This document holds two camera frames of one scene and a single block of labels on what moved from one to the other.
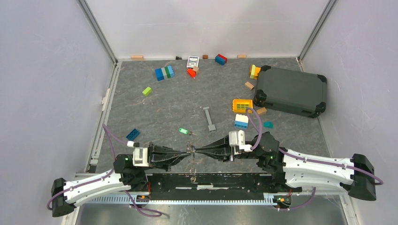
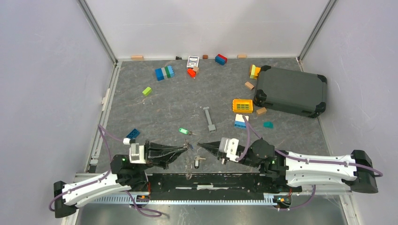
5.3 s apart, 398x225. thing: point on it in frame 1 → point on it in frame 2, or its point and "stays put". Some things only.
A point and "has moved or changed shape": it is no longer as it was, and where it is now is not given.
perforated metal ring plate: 191,152 has moved or changed shape
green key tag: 183,131 stays put
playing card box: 193,61 stays put
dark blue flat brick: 133,134 stays put
